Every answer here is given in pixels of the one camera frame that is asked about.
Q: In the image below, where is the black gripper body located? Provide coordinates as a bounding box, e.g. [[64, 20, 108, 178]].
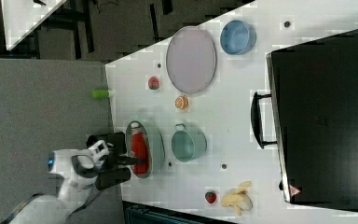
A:
[[101, 147, 117, 171]]

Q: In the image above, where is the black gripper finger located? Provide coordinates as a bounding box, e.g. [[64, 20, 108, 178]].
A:
[[117, 157, 144, 165]]

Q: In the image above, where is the red plush ketchup bottle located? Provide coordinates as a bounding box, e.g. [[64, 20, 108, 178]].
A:
[[131, 122, 149, 175]]

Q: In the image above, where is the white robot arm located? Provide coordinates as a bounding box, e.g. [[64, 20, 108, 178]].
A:
[[0, 140, 145, 224]]

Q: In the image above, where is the green marker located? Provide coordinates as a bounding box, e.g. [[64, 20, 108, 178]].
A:
[[91, 90, 115, 99]]

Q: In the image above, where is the orange slice toy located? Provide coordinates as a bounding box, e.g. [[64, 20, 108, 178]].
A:
[[175, 95, 188, 110]]

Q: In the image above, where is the red strawberry near plate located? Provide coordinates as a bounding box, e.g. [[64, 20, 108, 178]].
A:
[[148, 77, 159, 90]]

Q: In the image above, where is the red strawberry near banana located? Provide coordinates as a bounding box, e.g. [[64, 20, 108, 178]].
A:
[[205, 191, 217, 203]]

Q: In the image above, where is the lavender oval plate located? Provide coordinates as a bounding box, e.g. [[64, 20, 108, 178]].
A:
[[166, 26, 217, 94]]

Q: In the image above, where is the white side table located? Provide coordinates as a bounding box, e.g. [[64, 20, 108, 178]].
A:
[[0, 0, 68, 50]]

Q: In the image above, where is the blue bowl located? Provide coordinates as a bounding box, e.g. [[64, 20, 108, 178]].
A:
[[220, 20, 256, 55]]

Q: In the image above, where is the black toaster oven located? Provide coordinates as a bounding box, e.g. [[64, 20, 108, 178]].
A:
[[266, 29, 358, 212]]

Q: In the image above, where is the lower black cylinder post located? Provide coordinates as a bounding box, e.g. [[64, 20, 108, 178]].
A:
[[95, 167, 131, 190]]

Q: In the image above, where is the black cylinder post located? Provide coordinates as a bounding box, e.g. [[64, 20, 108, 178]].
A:
[[86, 132, 127, 155], [95, 167, 131, 190]]

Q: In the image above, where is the upper black cylinder post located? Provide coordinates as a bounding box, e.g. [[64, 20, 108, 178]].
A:
[[86, 132, 127, 155]]

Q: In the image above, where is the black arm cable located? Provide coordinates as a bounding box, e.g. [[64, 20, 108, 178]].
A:
[[60, 186, 106, 222]]

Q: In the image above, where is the green pot with handle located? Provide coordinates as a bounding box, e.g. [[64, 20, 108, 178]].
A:
[[172, 123, 207, 162]]

